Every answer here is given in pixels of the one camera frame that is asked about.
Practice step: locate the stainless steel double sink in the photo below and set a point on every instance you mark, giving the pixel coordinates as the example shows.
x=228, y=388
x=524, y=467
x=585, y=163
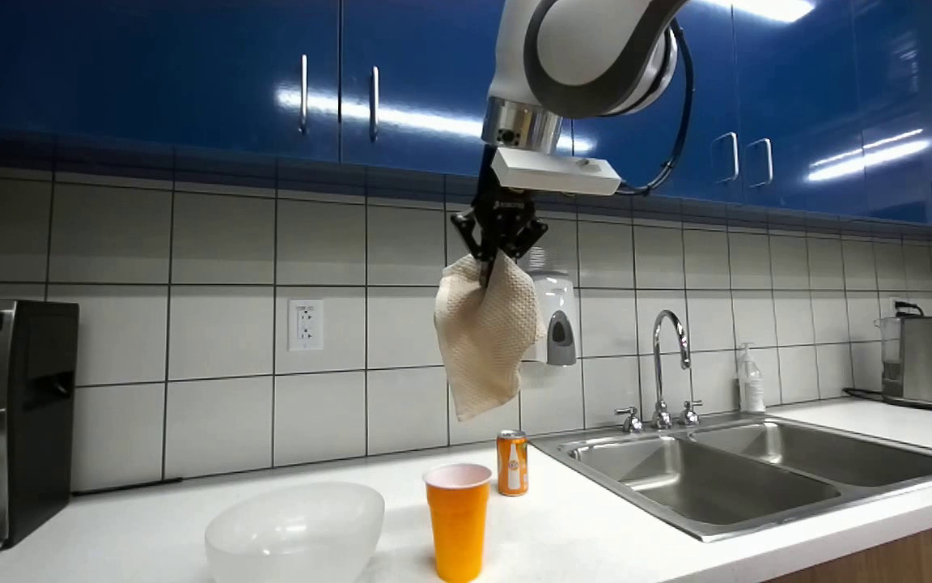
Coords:
x=746, y=473

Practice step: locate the clear soap bottle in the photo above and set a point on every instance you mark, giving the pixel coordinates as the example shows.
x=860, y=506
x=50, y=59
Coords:
x=751, y=383

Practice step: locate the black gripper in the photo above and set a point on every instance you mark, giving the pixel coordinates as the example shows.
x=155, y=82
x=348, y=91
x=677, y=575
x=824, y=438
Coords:
x=502, y=216

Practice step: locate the orange soda can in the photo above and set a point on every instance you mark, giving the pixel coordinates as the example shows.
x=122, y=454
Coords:
x=513, y=463

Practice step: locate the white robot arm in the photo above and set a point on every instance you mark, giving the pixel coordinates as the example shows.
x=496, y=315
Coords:
x=585, y=44

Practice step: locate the white wall soap dispenser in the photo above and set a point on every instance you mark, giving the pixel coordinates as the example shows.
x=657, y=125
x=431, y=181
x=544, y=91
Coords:
x=557, y=318

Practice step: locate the blue cabinet door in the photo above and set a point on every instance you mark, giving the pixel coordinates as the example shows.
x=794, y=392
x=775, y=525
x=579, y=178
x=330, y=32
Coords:
x=145, y=66
x=422, y=52
x=854, y=109
x=721, y=97

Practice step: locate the black coffee machine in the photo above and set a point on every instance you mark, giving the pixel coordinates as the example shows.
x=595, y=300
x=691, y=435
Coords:
x=13, y=421

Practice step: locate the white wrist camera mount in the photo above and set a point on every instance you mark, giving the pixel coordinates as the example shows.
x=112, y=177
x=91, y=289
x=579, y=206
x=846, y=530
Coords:
x=550, y=171

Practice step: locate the chrome sink faucet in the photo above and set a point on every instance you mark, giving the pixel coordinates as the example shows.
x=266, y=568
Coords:
x=662, y=368

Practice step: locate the beige waffle towel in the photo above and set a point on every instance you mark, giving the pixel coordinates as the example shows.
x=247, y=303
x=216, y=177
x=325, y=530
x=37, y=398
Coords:
x=484, y=335

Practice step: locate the orange plastic cup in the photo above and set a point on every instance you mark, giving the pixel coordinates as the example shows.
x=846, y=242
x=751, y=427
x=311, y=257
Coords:
x=456, y=522

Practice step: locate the translucent white bowl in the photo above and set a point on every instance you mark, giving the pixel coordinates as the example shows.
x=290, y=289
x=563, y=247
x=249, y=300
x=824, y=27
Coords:
x=293, y=535

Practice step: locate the white wall outlet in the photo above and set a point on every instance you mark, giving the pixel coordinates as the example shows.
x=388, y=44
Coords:
x=306, y=326

